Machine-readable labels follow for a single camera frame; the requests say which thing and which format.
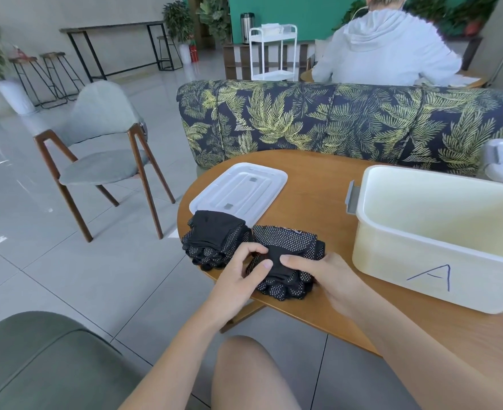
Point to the black frame bar table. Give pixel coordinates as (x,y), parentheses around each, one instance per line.
(115,27)

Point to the slatted wooden bench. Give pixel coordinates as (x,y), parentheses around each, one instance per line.
(238,59)

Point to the black bar stool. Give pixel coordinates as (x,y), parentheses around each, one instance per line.
(59,72)
(167,53)
(25,76)

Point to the person's left hand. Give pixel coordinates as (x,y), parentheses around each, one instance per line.
(234,286)

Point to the black dotted sock bundle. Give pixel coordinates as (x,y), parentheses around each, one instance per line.
(290,247)
(213,234)

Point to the person's left forearm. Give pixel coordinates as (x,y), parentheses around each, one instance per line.
(183,362)

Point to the red fire extinguisher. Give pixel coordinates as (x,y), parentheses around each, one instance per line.
(194,52)

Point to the white plastic box lid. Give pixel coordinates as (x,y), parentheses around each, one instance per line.
(243,189)

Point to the grey box latch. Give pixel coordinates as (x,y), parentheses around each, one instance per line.
(351,198)

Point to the steel thermos jug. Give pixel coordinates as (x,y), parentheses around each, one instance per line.
(247,26)

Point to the leaf print sofa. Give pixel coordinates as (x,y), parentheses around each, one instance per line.
(341,119)

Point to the grey chair with wooden legs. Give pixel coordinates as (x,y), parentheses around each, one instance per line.
(102,153)

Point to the white paper sheet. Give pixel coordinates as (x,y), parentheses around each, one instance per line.
(465,79)

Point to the white plastic storage box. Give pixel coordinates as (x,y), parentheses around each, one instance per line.
(439,234)

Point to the broad leaf green plant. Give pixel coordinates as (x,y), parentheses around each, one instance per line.
(215,16)

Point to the person's right thumb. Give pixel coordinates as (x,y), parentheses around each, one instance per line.
(296,262)

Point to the green upholstered chair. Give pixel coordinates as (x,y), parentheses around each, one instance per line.
(42,362)

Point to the white trolley cart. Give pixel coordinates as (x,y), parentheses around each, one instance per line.
(273,51)

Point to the person's right forearm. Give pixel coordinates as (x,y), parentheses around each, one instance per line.
(422,362)

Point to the person's left thumb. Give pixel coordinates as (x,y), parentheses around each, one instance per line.
(261,268)

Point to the tall green potted plant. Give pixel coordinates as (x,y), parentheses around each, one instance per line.
(178,23)

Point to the person's leg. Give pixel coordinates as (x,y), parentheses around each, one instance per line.
(251,375)

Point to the person's right hand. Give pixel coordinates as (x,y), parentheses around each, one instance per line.
(334,279)

